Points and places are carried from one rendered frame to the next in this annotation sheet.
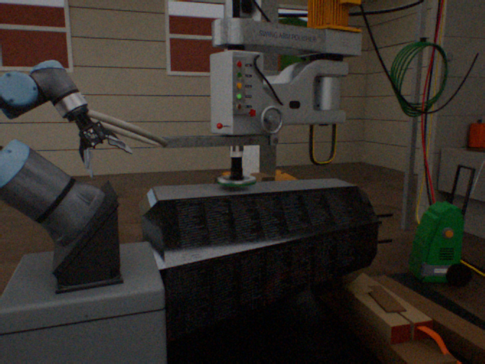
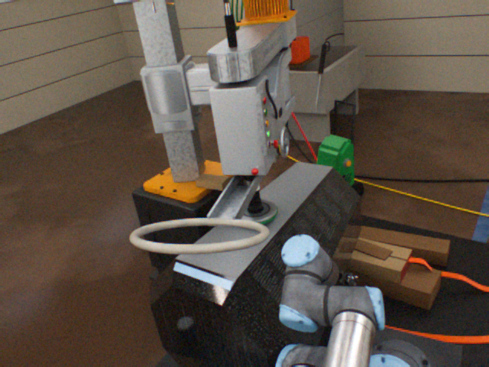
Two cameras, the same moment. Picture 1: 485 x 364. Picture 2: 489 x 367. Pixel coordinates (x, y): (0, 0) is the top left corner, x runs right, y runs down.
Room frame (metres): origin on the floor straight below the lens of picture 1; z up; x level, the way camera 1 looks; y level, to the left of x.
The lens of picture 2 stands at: (0.67, 1.22, 2.09)
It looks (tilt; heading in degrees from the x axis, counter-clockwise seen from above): 27 degrees down; 324
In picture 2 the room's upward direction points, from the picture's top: 8 degrees counter-clockwise
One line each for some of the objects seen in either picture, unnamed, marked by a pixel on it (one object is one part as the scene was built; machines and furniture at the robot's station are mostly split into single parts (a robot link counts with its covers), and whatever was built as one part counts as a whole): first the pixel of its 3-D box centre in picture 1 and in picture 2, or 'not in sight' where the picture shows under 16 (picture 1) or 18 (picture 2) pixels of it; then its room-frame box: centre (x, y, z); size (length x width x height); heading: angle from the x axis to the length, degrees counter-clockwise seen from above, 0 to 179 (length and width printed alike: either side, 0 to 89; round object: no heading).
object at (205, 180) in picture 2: (262, 178); (212, 181); (2.88, -0.14, 0.81); 0.20 x 0.10 x 0.05; 22
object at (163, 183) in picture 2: (258, 178); (190, 177); (3.14, -0.13, 0.76); 0.49 x 0.49 x 0.05; 14
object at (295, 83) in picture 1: (293, 100); (267, 104); (2.45, -0.30, 1.35); 0.74 x 0.23 x 0.49; 125
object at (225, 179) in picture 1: (236, 178); (255, 210); (2.24, 0.03, 0.92); 0.21 x 0.21 x 0.01
